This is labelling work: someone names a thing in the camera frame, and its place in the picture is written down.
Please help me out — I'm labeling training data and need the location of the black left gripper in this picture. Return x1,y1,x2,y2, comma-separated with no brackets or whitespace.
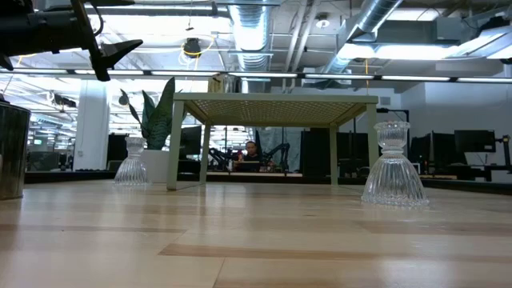
27,0,144,82

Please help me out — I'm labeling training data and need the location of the clear ribbed glass candlestick holder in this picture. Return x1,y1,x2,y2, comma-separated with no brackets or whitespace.
361,121,430,207
114,136,152,186

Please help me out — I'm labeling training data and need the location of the snake plant in white pot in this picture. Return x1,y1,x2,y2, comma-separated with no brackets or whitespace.
118,76,177,184

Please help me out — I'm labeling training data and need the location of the black background monitor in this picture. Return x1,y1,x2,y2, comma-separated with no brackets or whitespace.
178,126,203,157
454,130,497,154

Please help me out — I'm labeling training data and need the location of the green perforated metal shelf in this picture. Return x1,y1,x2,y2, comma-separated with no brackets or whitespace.
166,92,382,196

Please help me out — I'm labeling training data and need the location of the seated person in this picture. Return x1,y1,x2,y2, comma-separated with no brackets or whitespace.
234,140,268,173

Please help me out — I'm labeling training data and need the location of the long white light strip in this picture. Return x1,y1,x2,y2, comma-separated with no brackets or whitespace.
0,68,512,84

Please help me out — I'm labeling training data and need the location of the black background desk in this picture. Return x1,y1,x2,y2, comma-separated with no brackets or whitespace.
455,163,512,183

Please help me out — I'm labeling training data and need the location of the black ceiling device yellow cable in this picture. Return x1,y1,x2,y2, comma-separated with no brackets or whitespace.
182,38,203,59

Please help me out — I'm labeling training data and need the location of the silver ribbed ventilation duct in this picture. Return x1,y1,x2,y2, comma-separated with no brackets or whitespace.
227,0,277,73
322,0,404,75

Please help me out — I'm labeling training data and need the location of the black aluminium table frame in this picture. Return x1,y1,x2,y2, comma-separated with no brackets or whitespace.
23,170,512,197

